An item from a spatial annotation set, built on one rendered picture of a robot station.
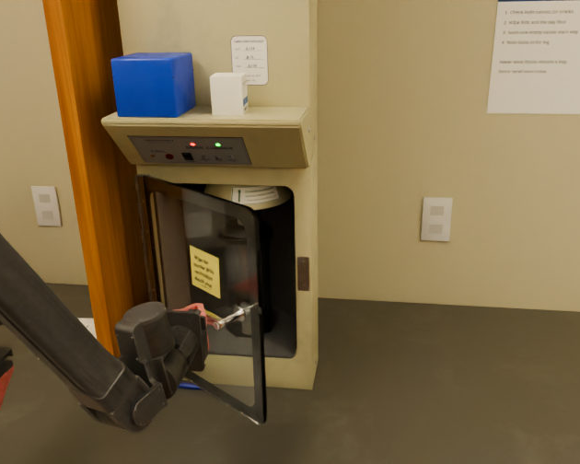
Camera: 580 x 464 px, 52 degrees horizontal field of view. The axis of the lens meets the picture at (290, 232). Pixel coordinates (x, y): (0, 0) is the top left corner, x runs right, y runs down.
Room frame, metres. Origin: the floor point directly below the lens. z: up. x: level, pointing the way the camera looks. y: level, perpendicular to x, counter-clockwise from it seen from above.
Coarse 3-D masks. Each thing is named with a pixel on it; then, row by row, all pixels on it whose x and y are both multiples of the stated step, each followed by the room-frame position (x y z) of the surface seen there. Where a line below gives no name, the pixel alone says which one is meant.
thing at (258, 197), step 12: (216, 192) 1.07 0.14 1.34; (228, 192) 1.06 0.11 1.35; (240, 192) 1.05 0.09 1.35; (252, 192) 1.06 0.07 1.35; (264, 192) 1.06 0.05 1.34; (276, 192) 1.08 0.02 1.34; (288, 192) 1.11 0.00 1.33; (252, 204) 1.05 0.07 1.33; (264, 204) 1.05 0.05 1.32; (276, 204) 1.07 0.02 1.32
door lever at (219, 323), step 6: (186, 306) 0.89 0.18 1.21; (210, 312) 0.86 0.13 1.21; (234, 312) 0.87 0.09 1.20; (240, 312) 0.86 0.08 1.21; (210, 318) 0.84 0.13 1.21; (216, 318) 0.84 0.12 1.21; (222, 318) 0.84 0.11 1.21; (228, 318) 0.84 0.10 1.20; (234, 318) 0.85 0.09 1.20; (240, 318) 0.86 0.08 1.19; (210, 324) 0.84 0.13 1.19; (216, 324) 0.83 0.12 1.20; (222, 324) 0.83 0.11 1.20
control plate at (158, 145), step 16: (144, 144) 0.98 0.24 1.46; (160, 144) 0.97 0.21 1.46; (176, 144) 0.97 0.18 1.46; (208, 144) 0.96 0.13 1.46; (224, 144) 0.95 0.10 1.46; (240, 144) 0.95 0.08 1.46; (144, 160) 1.02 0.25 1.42; (160, 160) 1.01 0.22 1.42; (176, 160) 1.01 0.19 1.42; (192, 160) 1.00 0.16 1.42; (208, 160) 1.00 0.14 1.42; (224, 160) 0.99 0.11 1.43; (240, 160) 0.98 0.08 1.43
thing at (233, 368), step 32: (160, 192) 1.00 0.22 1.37; (192, 192) 0.94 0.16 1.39; (160, 224) 1.01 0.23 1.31; (192, 224) 0.94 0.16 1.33; (224, 224) 0.88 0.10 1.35; (256, 224) 0.84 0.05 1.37; (160, 256) 1.01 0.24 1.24; (224, 256) 0.89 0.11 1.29; (256, 256) 0.84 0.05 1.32; (160, 288) 1.02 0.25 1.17; (192, 288) 0.95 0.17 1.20; (224, 288) 0.89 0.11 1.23; (256, 288) 0.84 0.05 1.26; (256, 320) 0.84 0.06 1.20; (224, 352) 0.90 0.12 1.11; (256, 352) 0.84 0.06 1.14; (224, 384) 0.90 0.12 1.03; (256, 384) 0.84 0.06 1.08; (256, 416) 0.85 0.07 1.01
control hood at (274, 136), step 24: (120, 120) 0.94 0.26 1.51; (144, 120) 0.94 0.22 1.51; (168, 120) 0.93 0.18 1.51; (192, 120) 0.93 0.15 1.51; (216, 120) 0.92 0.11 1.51; (240, 120) 0.91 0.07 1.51; (264, 120) 0.91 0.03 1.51; (288, 120) 0.90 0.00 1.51; (120, 144) 0.99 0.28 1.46; (264, 144) 0.94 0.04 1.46; (288, 144) 0.93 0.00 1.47
